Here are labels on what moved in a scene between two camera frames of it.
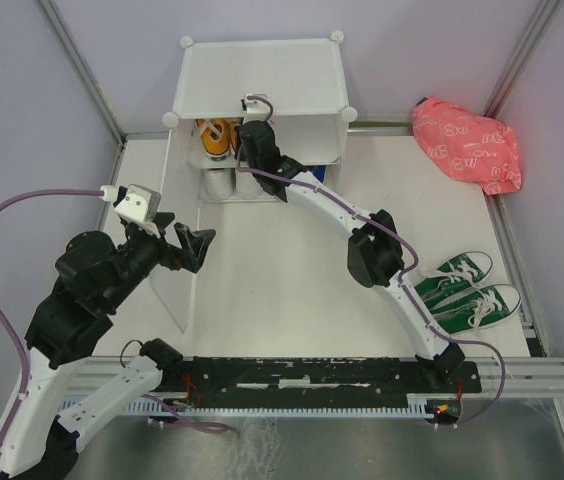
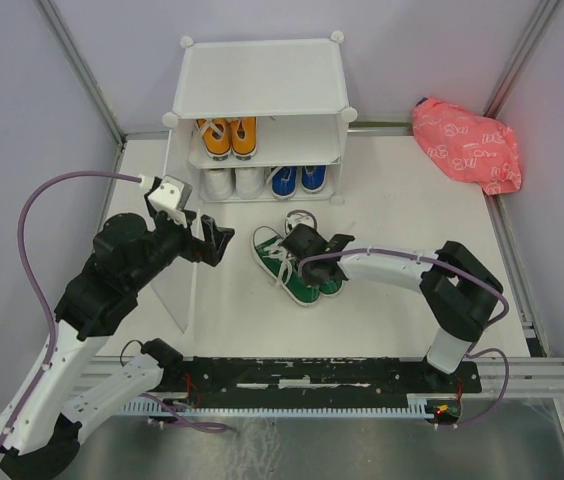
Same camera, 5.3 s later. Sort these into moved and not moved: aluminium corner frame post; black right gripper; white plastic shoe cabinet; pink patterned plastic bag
Moved: black right gripper
Not moved: white plastic shoe cabinet; pink patterned plastic bag; aluminium corner frame post
